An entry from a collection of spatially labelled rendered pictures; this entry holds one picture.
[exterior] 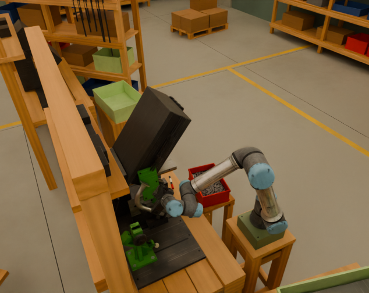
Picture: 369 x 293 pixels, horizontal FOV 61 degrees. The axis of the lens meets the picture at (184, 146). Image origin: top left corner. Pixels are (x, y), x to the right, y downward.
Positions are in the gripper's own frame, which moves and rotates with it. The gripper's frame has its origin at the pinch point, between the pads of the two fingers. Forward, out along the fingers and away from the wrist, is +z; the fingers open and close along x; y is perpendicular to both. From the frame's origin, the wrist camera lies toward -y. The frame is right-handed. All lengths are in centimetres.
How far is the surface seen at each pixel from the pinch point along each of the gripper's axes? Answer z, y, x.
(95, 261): -38, -32, 25
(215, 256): -19, -17, -44
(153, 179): 9.2, 5.3, 2.3
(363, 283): -55, 9, -112
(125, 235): -15.2, -24.6, 10.1
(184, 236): -0.8, -17.4, -29.3
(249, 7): 642, 469, -232
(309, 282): -52, -2, -78
